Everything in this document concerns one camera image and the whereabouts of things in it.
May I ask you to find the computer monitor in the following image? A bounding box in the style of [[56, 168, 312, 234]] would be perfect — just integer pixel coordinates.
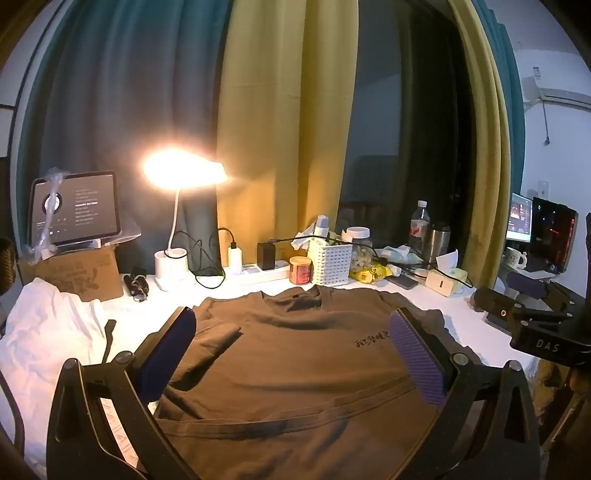
[[506, 193, 533, 243]]

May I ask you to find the white perforated basket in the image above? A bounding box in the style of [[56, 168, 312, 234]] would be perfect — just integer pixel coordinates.
[[308, 239, 353, 287]]

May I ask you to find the coiled black cable bundle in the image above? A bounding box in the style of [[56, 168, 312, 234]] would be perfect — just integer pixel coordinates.
[[121, 266, 151, 303]]

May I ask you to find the white desk lamp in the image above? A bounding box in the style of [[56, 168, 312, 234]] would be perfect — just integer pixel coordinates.
[[143, 146, 226, 292]]

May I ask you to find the cardboard box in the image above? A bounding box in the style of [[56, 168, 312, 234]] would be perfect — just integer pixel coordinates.
[[17, 247, 123, 302]]

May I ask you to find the air conditioner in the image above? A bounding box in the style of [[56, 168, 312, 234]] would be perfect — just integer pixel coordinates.
[[522, 76, 591, 111]]

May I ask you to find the teal curtain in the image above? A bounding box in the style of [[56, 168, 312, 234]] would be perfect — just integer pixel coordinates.
[[14, 1, 231, 274]]

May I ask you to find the black power adapter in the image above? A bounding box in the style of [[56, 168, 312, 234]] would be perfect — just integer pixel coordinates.
[[256, 242, 276, 271]]

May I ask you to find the steel thermos cup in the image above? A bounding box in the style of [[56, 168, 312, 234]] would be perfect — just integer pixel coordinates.
[[423, 223, 451, 265]]

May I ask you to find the glass jar white lid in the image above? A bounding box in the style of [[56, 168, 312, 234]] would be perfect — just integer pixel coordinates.
[[342, 226, 374, 272]]

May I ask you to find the white mug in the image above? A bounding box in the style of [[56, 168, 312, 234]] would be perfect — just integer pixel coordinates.
[[503, 247, 528, 270]]

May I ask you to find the tissue box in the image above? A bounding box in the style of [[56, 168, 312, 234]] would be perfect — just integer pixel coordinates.
[[425, 250, 470, 297]]

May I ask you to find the white cloth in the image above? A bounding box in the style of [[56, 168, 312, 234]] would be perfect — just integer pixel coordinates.
[[1, 279, 107, 479]]

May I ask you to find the white power strip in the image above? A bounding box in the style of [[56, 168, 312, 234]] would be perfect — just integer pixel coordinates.
[[242, 260, 290, 282]]

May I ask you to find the red gold tin can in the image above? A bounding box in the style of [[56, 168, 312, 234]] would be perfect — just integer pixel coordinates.
[[290, 256, 312, 285]]

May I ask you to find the plastic water bottle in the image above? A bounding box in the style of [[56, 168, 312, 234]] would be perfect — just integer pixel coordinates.
[[408, 200, 431, 255]]

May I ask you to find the smartphone on table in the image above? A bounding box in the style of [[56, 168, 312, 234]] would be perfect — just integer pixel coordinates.
[[386, 274, 419, 290]]

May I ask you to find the white charger plug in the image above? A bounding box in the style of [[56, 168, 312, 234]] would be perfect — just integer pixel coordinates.
[[228, 247, 242, 275]]

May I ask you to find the yellow snack bag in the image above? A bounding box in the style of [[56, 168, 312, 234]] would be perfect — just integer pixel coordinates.
[[349, 265, 393, 284]]

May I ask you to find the brown t-shirt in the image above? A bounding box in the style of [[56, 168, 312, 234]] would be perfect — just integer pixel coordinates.
[[154, 284, 486, 480]]

